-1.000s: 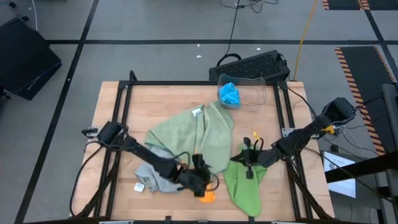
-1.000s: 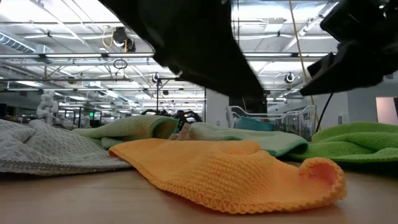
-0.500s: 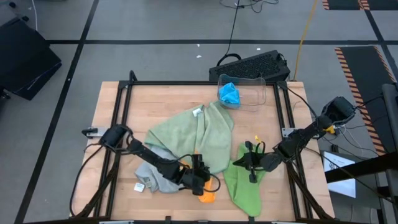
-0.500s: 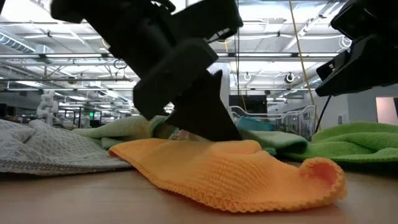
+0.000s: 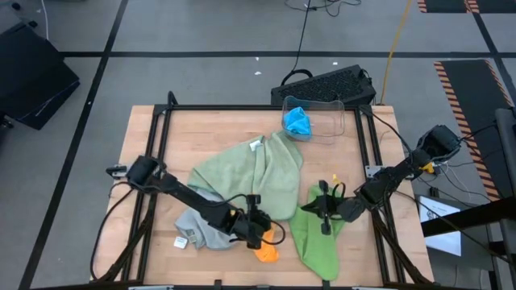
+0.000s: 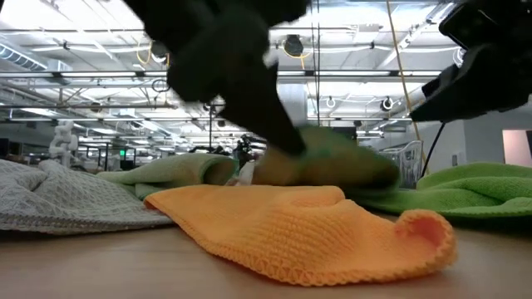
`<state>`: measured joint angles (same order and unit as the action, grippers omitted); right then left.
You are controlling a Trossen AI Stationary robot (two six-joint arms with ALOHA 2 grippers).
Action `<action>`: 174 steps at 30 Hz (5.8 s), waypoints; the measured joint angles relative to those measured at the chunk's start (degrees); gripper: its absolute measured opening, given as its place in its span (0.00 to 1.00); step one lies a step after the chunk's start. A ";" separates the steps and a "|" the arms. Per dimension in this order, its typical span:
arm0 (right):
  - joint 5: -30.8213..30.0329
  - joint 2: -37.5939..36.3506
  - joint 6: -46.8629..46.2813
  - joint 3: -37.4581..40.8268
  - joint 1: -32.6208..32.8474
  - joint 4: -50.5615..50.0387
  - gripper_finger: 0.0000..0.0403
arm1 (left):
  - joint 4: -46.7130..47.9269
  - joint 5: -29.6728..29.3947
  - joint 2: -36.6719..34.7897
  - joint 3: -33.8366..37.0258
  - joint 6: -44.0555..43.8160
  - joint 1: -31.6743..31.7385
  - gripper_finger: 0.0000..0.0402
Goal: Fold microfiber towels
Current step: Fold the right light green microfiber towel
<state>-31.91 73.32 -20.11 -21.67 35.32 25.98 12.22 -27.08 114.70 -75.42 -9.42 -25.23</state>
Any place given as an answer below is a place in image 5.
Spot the yellow floor cable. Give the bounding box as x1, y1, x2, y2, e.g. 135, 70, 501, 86
378, 0, 414, 106

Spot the sage green microfiber towel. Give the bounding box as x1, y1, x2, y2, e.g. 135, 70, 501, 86
187, 130, 304, 222

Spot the blue microfiber towel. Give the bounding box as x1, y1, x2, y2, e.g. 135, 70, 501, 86
283, 106, 314, 141

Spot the grey microfiber towel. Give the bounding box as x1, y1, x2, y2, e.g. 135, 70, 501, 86
174, 188, 239, 251

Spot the black perforated computer case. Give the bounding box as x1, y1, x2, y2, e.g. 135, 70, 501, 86
270, 64, 377, 106

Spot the black hazard-striped floor mat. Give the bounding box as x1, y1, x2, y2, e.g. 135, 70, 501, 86
434, 59, 516, 202
417, 0, 516, 14

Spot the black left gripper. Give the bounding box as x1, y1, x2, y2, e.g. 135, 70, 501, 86
231, 194, 273, 250

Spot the white floor cable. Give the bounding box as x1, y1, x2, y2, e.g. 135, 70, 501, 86
40, 0, 50, 41

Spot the white printed sheet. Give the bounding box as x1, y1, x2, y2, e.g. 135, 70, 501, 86
418, 195, 463, 257

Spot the orange microfiber towel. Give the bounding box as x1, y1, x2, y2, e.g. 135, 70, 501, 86
254, 227, 280, 263

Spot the lime green microfiber towel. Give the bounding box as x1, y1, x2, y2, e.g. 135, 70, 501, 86
289, 184, 347, 282

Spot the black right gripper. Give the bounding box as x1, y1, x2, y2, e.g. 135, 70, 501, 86
301, 180, 368, 236

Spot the black floor cable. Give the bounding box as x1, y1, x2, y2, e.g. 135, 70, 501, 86
280, 0, 362, 86

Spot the grey upright post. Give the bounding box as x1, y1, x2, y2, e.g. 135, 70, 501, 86
494, 107, 516, 202

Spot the large black box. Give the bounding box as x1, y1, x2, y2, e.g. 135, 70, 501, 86
0, 22, 81, 131

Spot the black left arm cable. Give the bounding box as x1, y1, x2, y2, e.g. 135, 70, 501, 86
89, 180, 136, 282

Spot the black metal table frame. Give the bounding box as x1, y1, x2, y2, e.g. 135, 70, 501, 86
96, 90, 435, 290

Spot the clear plastic bin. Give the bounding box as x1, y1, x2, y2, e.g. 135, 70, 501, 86
281, 95, 347, 145

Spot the black diagonal beam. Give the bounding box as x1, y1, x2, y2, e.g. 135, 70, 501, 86
421, 197, 516, 238

